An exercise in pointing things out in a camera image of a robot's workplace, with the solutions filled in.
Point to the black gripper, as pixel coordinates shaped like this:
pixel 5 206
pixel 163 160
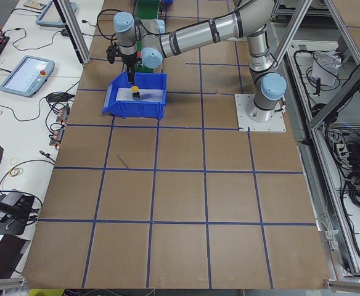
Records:
pixel 129 60

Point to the yellow push button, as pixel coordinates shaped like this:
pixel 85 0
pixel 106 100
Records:
pixel 135 92

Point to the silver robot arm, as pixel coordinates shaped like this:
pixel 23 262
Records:
pixel 143 38

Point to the white foam pad left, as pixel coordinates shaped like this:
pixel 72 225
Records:
pixel 145 95

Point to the blue left bin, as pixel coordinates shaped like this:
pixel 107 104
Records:
pixel 138 108

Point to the green conveyor belt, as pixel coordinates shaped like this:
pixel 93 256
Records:
pixel 147 10

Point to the teach pendant far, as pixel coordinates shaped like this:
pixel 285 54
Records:
pixel 49 17

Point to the teach pendant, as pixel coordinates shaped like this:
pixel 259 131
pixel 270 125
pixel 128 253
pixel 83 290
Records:
pixel 49 17
pixel 28 76

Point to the teach pendant near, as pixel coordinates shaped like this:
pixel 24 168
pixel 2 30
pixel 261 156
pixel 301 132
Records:
pixel 28 76

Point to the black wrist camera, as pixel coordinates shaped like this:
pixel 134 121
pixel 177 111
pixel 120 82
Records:
pixel 111 53

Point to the aluminium frame post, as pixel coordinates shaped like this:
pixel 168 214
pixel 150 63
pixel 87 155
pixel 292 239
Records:
pixel 67 15

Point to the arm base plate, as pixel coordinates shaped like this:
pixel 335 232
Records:
pixel 252 119

